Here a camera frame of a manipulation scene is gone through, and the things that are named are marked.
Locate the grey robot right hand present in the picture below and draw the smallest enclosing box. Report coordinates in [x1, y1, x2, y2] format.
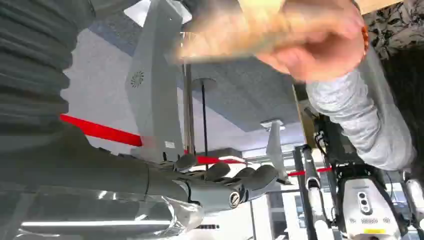
[0, 127, 280, 214]

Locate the person's left hand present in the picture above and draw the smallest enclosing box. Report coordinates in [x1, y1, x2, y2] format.
[255, 0, 369, 84]

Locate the red barrier belt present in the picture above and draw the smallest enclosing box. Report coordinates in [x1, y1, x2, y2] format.
[59, 113, 333, 178]

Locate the person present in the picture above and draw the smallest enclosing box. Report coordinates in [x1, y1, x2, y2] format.
[255, 0, 424, 173]

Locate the grey kiosk stand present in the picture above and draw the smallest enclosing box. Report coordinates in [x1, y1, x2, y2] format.
[124, 0, 194, 164]

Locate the white humanoid robot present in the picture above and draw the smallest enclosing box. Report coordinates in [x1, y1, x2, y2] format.
[301, 144, 424, 240]

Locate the beaded bracelet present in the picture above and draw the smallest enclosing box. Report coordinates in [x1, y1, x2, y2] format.
[360, 24, 371, 57]

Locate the chrome stanchion post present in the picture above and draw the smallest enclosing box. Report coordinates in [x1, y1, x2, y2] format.
[181, 31, 197, 157]

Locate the black stanchion post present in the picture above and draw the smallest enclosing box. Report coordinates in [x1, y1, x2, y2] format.
[192, 77, 218, 170]

